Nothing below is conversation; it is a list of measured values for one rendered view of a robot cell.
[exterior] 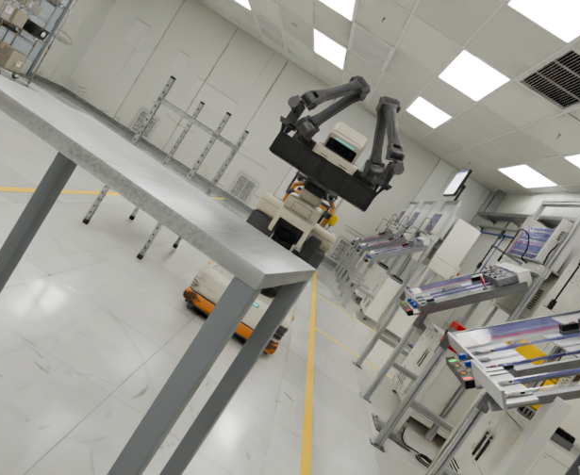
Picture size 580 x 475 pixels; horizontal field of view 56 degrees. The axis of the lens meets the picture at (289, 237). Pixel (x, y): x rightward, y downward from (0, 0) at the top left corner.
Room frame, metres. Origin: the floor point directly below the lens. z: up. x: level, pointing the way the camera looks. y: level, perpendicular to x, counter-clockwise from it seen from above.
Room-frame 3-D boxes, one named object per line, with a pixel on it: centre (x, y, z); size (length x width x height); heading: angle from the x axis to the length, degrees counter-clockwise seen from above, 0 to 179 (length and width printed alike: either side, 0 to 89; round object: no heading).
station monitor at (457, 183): (7.20, -1.50, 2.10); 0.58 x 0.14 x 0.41; 179
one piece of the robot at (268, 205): (3.47, 0.02, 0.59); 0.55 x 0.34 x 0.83; 88
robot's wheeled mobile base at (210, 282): (3.37, 0.02, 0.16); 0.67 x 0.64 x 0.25; 178
